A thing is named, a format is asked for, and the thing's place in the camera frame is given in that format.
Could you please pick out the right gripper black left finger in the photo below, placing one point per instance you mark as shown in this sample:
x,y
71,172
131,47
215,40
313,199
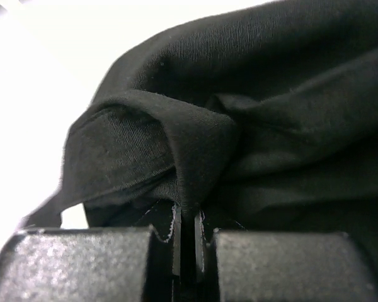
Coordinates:
x,y
139,263

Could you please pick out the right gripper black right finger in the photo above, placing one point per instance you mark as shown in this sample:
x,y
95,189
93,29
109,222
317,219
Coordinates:
x,y
235,265

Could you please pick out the black button shirt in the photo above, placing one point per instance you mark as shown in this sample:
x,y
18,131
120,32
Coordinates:
x,y
267,116

